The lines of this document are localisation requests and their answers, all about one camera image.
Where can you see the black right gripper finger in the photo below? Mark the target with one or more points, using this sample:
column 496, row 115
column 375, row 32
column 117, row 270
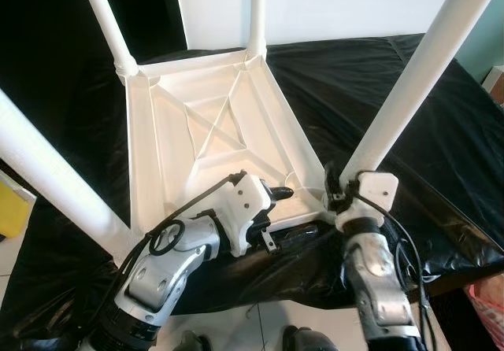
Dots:
column 331, row 178

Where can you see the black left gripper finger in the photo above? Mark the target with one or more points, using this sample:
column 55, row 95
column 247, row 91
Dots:
column 281, row 193
column 291, row 233

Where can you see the white plastic table top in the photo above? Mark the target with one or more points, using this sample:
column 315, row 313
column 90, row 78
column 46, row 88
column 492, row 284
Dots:
column 213, row 75

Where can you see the white plastic table leg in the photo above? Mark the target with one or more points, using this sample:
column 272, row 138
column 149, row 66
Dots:
column 257, row 12
column 106, row 28
column 55, row 178
column 425, row 60

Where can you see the black plastic table cover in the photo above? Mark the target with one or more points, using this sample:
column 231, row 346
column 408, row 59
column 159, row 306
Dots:
column 394, row 115

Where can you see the grey right robot foot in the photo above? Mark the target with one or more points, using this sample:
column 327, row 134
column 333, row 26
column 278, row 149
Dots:
column 309, row 341

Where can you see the brown wooden cabinet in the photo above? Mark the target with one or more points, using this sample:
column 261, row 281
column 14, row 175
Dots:
column 494, row 85

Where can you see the pink shopping bag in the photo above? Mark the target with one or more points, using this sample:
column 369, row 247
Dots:
column 490, row 315

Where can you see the yellow waste bin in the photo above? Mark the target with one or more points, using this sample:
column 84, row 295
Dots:
column 14, row 209

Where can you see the black door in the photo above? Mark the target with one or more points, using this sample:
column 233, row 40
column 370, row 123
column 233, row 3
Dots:
column 47, row 36

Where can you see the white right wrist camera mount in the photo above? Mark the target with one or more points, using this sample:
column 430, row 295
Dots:
column 368, row 197

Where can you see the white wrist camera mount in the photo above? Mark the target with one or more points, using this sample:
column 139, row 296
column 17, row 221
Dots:
column 240, row 205
column 368, row 197

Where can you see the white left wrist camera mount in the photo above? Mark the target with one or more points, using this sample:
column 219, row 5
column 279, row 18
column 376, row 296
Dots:
column 240, row 205

